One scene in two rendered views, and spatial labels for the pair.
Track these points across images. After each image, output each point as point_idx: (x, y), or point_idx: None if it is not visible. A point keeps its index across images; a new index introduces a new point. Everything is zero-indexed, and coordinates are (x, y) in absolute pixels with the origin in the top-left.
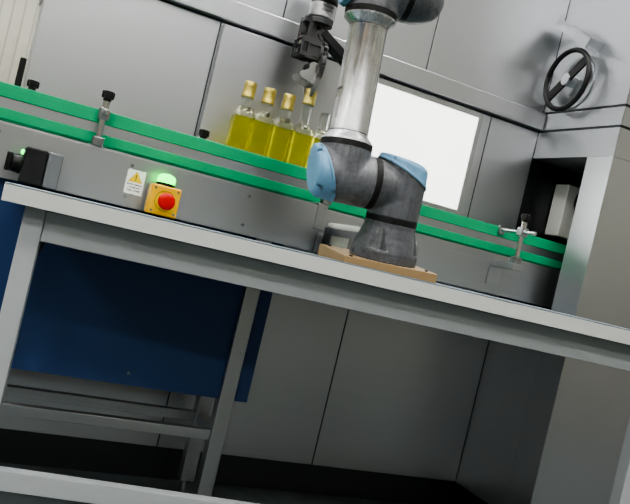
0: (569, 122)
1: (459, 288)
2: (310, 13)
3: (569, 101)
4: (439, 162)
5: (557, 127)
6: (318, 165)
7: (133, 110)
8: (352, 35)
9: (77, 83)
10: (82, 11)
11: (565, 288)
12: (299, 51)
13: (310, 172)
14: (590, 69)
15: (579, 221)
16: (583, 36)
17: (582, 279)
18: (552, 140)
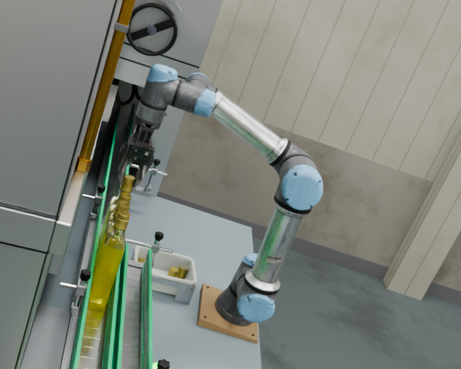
0: (145, 59)
1: (143, 233)
2: (151, 121)
3: (157, 53)
4: None
5: (132, 58)
6: (271, 313)
7: (37, 303)
8: (293, 226)
9: (26, 339)
10: (45, 269)
11: (146, 179)
12: (145, 162)
13: (251, 311)
14: (177, 34)
15: (158, 138)
16: (175, 4)
17: (162, 176)
18: (127, 67)
